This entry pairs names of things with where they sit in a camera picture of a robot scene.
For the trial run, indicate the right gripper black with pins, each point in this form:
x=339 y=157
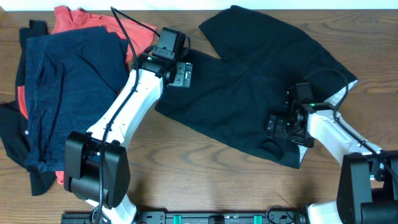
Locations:
x=280 y=130

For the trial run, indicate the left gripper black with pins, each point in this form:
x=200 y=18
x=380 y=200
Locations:
x=185 y=70

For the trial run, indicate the black garment under pile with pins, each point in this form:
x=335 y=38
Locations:
x=14 y=118

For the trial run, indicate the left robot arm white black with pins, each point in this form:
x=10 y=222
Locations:
x=96 y=164

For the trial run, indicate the red-orange garment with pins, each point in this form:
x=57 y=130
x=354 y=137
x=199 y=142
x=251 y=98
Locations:
x=130 y=31

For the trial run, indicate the navy blue folded shorts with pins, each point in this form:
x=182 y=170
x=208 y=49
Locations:
x=68 y=93

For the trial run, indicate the black shorts with white lining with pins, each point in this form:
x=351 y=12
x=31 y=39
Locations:
x=259 y=58

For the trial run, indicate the black mounting rail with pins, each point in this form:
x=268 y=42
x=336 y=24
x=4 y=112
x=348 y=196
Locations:
x=272 y=216

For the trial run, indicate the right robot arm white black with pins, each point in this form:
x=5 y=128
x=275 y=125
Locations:
x=367 y=191

